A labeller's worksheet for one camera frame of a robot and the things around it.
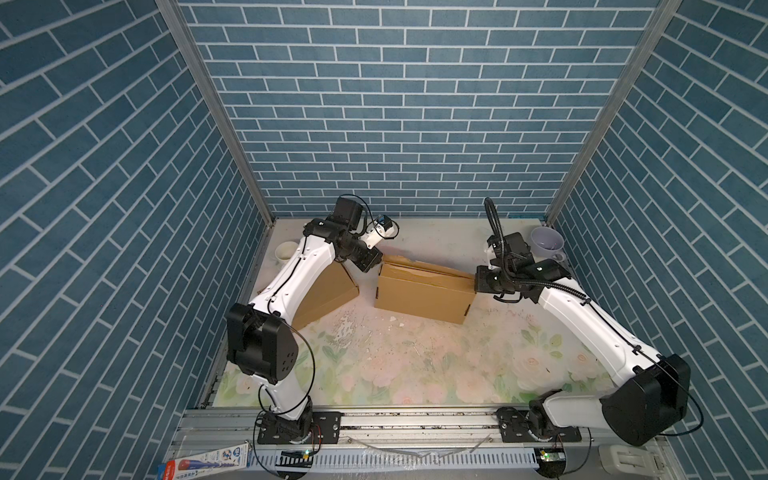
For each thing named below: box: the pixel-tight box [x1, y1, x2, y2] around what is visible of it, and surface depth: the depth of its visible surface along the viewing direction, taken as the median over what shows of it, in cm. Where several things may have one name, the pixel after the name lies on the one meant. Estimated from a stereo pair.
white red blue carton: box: [158, 442, 250, 480], surface depth 69 cm
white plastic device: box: [599, 444, 666, 478], surface depth 69 cm
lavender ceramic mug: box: [530, 226, 566, 263], surface depth 110 cm
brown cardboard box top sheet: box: [291, 261, 360, 330], surface depth 94 cm
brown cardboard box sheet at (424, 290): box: [375, 254, 477, 325], surface depth 85 cm
